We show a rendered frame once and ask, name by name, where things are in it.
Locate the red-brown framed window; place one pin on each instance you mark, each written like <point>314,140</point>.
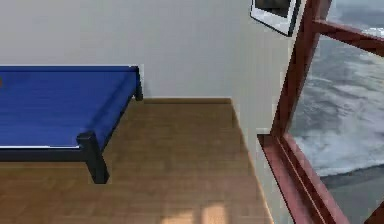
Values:
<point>333,110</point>

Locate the white framed wall picture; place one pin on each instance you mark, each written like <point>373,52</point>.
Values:
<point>276,13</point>

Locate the blue bed with black frame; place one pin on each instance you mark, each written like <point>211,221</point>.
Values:
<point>50,106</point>

